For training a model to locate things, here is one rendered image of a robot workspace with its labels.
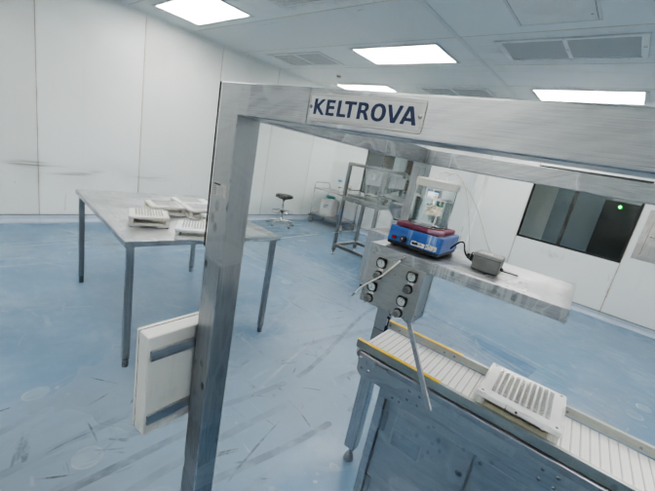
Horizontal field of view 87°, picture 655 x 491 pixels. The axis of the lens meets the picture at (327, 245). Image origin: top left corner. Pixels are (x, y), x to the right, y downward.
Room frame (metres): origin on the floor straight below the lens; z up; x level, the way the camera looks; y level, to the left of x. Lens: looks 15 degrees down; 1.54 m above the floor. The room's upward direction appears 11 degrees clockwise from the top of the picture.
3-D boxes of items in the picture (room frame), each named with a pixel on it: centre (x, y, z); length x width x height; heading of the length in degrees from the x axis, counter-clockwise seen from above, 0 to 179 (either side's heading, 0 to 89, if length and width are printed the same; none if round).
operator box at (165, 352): (0.72, 0.31, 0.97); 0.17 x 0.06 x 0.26; 145
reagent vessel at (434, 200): (1.27, -0.35, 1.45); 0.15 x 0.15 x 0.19
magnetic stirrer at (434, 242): (1.26, -0.34, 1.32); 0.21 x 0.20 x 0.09; 145
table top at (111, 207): (2.76, 1.30, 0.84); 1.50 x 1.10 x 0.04; 46
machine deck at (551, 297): (1.20, -0.52, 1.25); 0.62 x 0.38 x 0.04; 55
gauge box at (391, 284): (1.20, -0.28, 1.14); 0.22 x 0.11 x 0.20; 55
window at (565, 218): (5.31, -3.58, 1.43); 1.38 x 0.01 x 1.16; 50
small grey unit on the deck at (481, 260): (1.12, -0.52, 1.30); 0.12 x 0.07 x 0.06; 55
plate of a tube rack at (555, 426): (1.03, -0.74, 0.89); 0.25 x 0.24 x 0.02; 145
